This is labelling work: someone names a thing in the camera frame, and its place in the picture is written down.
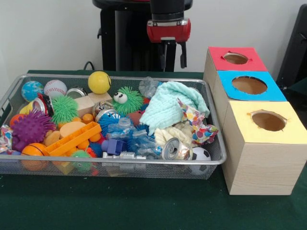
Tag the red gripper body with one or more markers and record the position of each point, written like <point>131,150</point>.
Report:
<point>168,32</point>

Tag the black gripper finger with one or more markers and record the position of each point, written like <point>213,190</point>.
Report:
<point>163,57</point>
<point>183,57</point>

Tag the mint green cloth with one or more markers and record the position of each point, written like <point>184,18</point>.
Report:
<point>172,105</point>

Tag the colourful polka-dot cloth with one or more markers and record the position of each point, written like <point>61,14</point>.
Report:
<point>201,130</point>

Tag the shallow metal mesh bin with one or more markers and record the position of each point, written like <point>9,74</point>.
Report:
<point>168,165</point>

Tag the wooden box with three holes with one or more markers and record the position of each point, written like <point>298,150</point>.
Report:
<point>263,165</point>

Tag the yellow smiley ball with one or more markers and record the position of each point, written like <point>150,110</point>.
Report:
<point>99,82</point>

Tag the cream white cloth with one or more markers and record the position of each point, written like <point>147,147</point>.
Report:
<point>172,135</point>

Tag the black and white soccer ball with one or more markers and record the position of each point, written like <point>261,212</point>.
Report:
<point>202,154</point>

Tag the green tentacle puffer ball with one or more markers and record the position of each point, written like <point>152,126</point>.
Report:
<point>64,109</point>

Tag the black flat panel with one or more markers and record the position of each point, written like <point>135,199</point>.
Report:
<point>295,48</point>

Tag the white baseball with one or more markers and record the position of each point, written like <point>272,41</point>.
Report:
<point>55,88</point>

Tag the dark green table cloth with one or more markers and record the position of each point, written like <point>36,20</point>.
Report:
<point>301,88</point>
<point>144,206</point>

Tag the orange plastic building block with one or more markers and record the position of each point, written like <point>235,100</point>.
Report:
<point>72,138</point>

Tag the blue globe ball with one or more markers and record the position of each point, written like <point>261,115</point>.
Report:
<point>32,91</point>

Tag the purple spiky ball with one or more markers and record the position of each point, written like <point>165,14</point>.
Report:
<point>31,129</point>

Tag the orange basketball toy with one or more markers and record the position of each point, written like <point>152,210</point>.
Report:
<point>33,149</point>

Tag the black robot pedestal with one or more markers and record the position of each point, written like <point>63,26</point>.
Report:
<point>129,48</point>

